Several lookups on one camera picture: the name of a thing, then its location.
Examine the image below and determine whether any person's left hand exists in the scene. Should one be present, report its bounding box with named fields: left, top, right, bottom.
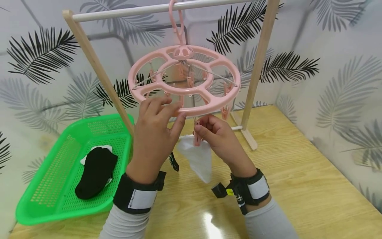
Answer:
left=126, top=96, right=187, bottom=185

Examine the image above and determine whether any person's right hand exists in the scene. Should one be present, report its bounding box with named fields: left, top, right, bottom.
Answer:
left=194, top=114, right=258, bottom=178

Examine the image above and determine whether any pink clothes peg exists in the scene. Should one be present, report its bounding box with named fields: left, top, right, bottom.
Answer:
left=193, top=120, right=203, bottom=147

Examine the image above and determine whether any pink round clip hanger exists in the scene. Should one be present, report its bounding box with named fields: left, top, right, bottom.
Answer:
left=128, top=0, right=242, bottom=117

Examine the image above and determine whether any person's left forearm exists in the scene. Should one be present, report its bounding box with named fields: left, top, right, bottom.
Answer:
left=98, top=204, right=153, bottom=239

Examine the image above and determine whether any person's right forearm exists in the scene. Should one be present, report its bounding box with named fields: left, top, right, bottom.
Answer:
left=243, top=196, right=299, bottom=239

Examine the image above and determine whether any cluster of pink hanging clips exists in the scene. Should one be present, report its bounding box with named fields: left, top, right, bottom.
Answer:
left=146, top=61, right=235, bottom=121

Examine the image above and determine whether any white sock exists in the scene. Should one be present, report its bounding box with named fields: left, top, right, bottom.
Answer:
left=176, top=135, right=213, bottom=184
left=80, top=145, right=113, bottom=186

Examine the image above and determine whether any black wrist band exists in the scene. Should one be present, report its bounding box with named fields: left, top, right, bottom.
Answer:
left=113, top=152, right=180, bottom=215
left=211, top=168, right=271, bottom=215

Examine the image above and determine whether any wooden clothes drying rack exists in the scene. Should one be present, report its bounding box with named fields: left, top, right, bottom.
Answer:
left=62, top=0, right=281, bottom=151

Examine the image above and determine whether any black sock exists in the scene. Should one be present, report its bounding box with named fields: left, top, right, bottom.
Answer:
left=75, top=147, right=119, bottom=200

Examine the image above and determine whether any green plastic basket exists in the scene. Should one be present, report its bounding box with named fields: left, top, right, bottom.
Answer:
left=15, top=114, right=135, bottom=225

